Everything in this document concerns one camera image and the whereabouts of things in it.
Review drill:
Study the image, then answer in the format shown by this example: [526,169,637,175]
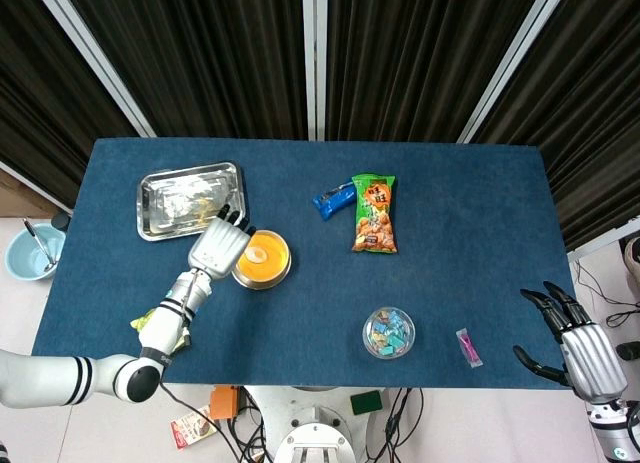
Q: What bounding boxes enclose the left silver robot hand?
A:
[187,204,258,282]

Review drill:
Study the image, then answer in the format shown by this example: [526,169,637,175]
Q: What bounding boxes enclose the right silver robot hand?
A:
[513,281,629,405]

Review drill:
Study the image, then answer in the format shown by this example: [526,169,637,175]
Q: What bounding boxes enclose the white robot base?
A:
[244,385,389,463]

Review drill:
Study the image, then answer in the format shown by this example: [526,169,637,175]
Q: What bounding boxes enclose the steel bowl with yellow sauce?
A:
[231,229,293,291]

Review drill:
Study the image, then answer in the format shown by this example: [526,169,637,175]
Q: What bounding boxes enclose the rectangular steel tray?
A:
[136,161,247,243]

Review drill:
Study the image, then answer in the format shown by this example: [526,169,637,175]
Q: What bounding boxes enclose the clear bowl of wrapped candies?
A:
[361,306,417,360]

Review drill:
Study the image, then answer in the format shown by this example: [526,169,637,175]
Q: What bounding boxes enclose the crumpled yellow-green packet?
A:
[129,308,194,355]

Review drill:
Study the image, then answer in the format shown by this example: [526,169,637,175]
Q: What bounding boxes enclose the blue table cloth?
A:
[30,137,576,390]

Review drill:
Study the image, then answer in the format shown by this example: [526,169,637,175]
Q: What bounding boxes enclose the pink wrapped candy stick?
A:
[455,327,484,369]

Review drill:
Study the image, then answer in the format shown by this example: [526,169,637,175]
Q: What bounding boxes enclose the blue snack packet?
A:
[312,181,357,222]

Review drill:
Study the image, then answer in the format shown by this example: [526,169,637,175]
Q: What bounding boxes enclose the orange box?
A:
[209,385,242,421]

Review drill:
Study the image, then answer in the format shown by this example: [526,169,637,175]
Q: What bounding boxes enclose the green snack bag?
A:
[351,172,400,255]

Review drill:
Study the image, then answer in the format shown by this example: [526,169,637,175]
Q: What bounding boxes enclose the metal ladle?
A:
[22,217,57,273]

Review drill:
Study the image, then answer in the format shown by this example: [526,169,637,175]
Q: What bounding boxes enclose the red food packet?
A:
[169,405,219,451]

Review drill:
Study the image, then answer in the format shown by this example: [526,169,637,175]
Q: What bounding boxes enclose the black pleated curtain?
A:
[0,0,140,212]
[472,0,640,253]
[59,0,308,139]
[325,0,545,143]

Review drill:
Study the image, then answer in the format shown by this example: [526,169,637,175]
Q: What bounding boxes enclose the light blue plastic basin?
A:
[4,222,67,283]

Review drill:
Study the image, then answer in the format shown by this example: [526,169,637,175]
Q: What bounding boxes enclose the dark green box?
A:
[349,389,385,417]

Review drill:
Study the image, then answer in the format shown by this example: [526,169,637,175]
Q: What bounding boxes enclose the thin black cables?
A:
[572,260,640,330]

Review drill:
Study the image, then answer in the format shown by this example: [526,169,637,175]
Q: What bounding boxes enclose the black cable bundle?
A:
[363,387,426,463]
[158,382,275,463]

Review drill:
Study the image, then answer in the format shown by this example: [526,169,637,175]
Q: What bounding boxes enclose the white frame post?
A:
[301,0,329,142]
[457,0,572,144]
[30,0,158,138]

